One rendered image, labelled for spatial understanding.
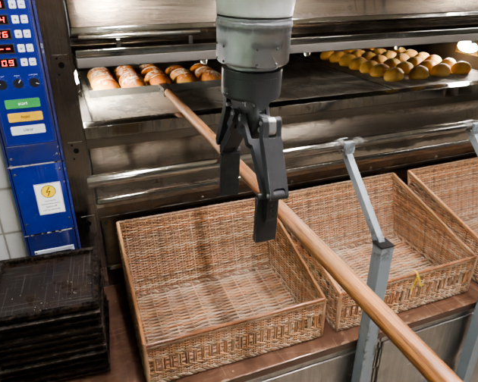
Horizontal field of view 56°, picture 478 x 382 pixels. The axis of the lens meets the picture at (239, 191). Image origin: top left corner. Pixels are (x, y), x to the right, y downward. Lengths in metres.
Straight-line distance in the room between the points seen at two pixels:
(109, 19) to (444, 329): 1.48
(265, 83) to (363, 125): 1.33
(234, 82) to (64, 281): 0.96
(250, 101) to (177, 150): 1.02
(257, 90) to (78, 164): 1.03
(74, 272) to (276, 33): 1.04
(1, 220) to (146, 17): 0.76
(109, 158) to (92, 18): 0.43
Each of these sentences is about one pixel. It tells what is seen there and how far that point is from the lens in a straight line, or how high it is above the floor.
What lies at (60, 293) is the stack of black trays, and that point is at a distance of 1.34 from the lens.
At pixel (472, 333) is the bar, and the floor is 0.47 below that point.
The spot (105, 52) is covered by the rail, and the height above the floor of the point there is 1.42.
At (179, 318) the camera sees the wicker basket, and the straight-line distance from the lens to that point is 1.55.
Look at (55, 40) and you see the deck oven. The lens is 1.41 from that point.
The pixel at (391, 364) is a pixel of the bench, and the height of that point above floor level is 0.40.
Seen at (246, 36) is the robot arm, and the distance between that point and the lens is 0.53.
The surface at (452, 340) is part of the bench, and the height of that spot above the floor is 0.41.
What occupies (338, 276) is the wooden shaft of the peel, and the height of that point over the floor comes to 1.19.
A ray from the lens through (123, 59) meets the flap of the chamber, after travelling 1.28.
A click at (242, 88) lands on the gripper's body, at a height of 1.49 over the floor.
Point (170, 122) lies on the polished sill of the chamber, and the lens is 1.50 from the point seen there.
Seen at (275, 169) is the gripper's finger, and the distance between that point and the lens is 0.53.
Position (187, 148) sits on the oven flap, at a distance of 1.56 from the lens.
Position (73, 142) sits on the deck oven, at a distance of 1.48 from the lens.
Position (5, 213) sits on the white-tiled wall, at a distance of 1.57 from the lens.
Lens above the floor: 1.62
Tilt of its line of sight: 27 degrees down
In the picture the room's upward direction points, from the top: straight up
